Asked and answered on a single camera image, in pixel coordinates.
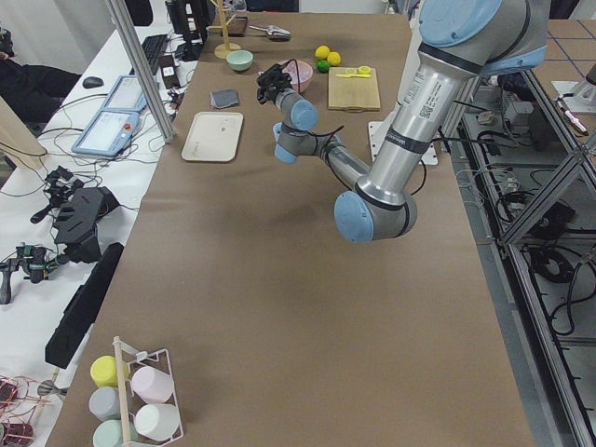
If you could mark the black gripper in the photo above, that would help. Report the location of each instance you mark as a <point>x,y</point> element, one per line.
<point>269,88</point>

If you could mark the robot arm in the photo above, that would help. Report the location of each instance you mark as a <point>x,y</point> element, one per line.
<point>460,40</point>

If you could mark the steel ice scoop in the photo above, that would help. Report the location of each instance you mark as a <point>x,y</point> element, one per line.
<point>273,32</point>

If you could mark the wooden cup stand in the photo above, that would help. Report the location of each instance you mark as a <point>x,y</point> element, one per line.
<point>226,16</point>

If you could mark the pink cup in rack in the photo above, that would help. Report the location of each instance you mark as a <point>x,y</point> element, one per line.
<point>152,385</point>

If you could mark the yellow cup in rack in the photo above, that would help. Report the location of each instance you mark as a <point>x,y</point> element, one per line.
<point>103,371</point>

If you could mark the white cup rack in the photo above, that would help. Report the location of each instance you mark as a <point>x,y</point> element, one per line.
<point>128,360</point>

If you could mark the white cup in rack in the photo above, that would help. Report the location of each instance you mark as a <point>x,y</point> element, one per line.
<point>157,421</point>

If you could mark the grey cup in rack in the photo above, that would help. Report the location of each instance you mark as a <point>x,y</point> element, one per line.
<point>104,403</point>

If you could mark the mint cup in rack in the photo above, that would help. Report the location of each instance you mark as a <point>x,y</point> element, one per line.
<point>108,434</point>

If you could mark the pink bowl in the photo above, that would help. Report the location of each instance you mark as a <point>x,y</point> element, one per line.
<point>301,73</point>

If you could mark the mint green bowl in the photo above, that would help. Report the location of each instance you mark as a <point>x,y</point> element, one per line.
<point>240,60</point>

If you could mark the green lime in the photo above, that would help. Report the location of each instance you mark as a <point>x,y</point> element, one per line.
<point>323,66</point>

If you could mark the yellow lemon outer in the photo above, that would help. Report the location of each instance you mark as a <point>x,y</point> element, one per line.
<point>322,52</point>

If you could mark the grey folded cloth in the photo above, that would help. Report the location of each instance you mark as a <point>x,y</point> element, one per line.
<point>222,99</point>

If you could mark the yellow lemon near board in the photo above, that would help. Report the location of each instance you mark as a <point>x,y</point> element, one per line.
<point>334,58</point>

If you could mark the yellow plastic knife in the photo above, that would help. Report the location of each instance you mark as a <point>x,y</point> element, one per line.
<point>353,75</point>

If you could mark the wooden cutting board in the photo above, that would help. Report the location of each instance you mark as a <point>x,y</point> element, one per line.
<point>353,94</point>

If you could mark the cream rabbit tray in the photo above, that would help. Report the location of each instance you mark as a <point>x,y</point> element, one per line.
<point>213,137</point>

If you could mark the upper lemon half slice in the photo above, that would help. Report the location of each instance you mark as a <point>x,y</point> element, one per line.
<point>364,70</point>

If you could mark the black monitor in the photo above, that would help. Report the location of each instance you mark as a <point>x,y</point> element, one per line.
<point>190,20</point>

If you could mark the black keyboard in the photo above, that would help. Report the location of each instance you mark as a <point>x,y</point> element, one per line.
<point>154,46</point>

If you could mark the blue teach pendant far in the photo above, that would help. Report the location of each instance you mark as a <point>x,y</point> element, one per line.
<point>126,94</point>

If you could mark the blue teach pendant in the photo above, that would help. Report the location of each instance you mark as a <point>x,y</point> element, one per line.
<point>126,94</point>
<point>107,134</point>

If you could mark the blue teach pendant near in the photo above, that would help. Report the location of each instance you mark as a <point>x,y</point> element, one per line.
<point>107,134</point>

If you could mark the black computer mouse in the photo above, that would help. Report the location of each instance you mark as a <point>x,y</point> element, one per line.
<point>92,82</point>

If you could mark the aluminium frame post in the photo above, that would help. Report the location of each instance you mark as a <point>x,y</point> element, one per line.
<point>124,25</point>

